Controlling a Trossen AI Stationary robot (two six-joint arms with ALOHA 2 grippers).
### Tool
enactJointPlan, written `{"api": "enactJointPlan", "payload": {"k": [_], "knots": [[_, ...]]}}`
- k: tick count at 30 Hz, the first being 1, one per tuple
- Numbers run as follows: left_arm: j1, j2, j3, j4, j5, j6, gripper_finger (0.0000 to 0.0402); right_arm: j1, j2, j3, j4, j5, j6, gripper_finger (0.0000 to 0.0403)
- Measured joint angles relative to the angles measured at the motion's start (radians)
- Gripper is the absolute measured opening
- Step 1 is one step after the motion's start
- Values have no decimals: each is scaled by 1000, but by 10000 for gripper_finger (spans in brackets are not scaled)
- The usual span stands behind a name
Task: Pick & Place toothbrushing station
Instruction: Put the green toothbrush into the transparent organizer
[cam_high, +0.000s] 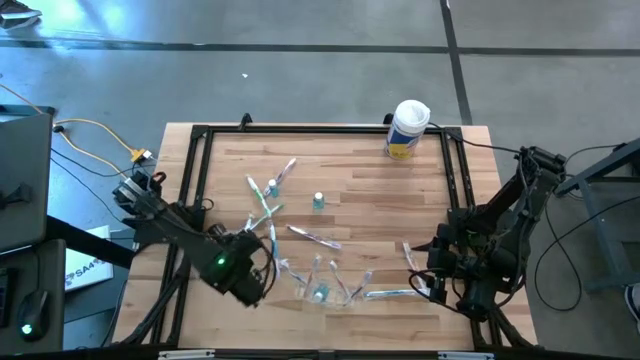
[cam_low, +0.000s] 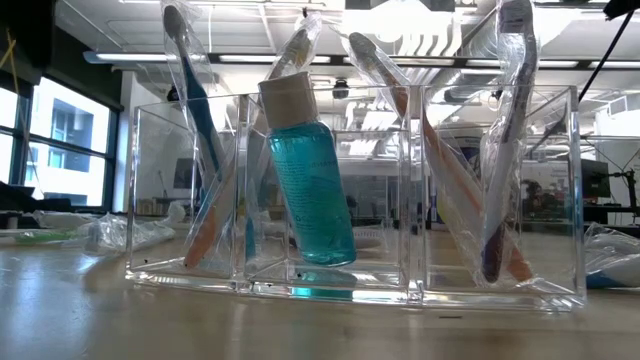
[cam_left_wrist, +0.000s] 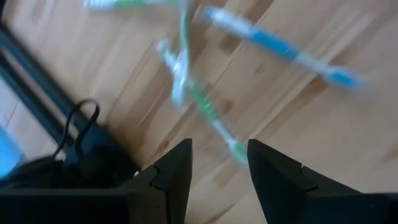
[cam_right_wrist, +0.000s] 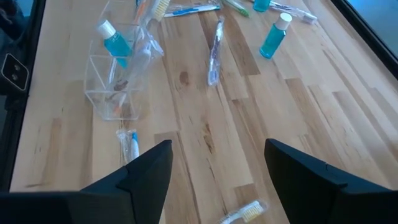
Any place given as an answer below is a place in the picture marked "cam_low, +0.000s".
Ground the clear acrylic organizer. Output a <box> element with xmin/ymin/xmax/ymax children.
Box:
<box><xmin>124</xmin><ymin>84</ymin><xmax>587</xmax><ymax>314</ymax></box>

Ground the orange toothbrush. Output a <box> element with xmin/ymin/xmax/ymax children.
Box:
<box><xmin>182</xmin><ymin>10</ymin><xmax>325</xmax><ymax>271</ymax></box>
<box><xmin>332</xmin><ymin>22</ymin><xmax>539</xmax><ymax>289</ymax></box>

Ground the ceiling light strip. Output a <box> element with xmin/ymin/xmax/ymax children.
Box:
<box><xmin>82</xmin><ymin>49</ymin><xmax>332</xmax><ymax>65</ymax></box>
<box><xmin>462</xmin><ymin>57</ymin><xmax>640</xmax><ymax>71</ymax></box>

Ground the teal mouthwash bottle white cap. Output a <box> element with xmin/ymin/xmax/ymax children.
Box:
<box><xmin>257</xmin><ymin>71</ymin><xmax>359</xmax><ymax>266</ymax></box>

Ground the person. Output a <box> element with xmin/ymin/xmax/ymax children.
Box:
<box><xmin>522</xmin><ymin>178</ymin><xmax>554</xmax><ymax>221</ymax></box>

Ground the large window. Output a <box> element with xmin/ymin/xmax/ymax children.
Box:
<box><xmin>0</xmin><ymin>74</ymin><xmax>121</xmax><ymax>211</ymax></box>

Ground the purple toothbrush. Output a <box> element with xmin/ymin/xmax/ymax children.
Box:
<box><xmin>82</xmin><ymin>202</ymin><xmax>177</xmax><ymax>253</ymax></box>
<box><xmin>477</xmin><ymin>0</ymin><xmax>541</xmax><ymax>286</ymax></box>

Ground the black background monitor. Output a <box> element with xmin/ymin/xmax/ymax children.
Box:
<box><xmin>581</xmin><ymin>158</ymin><xmax>612</xmax><ymax>199</ymax></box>

